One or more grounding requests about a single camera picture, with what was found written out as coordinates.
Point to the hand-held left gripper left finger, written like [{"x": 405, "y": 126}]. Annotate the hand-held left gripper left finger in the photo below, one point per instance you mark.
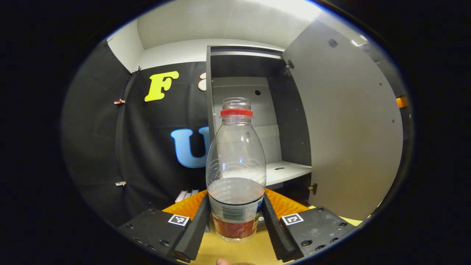
[{"x": 198, "y": 228}]

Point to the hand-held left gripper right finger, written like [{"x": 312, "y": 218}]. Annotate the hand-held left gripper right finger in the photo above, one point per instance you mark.
[{"x": 276, "y": 232}]

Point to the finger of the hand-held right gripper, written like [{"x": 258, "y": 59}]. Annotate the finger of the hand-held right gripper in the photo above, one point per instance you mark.
[{"x": 402, "y": 101}]

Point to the beige cabinet door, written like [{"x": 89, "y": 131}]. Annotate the beige cabinet door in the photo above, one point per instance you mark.
[{"x": 349, "y": 129}]

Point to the clear plastic bottle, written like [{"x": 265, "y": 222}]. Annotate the clear plastic bottle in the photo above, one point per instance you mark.
[{"x": 235, "y": 165}]

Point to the dark grey cabinet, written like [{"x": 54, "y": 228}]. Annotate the dark grey cabinet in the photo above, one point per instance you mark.
[{"x": 290, "y": 110}]

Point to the metal door hinge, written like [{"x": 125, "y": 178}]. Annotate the metal door hinge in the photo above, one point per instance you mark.
[
  {"x": 312, "y": 188},
  {"x": 289, "y": 68}
]

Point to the white cabinet shelf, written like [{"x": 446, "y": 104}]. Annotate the white cabinet shelf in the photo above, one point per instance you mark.
[{"x": 287, "y": 171}]

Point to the small ceiling light panel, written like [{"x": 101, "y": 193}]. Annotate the small ceiling light panel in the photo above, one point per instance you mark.
[{"x": 358, "y": 41}]

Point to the black backdrop cloth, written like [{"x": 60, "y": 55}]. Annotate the black backdrop cloth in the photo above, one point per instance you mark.
[{"x": 147, "y": 147}]

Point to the copper cloth clip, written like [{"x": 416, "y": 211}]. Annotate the copper cloth clip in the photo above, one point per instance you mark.
[{"x": 119, "y": 101}]

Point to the black cloth clip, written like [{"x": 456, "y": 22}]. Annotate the black cloth clip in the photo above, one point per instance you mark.
[
  {"x": 137, "y": 70},
  {"x": 106, "y": 41}
]

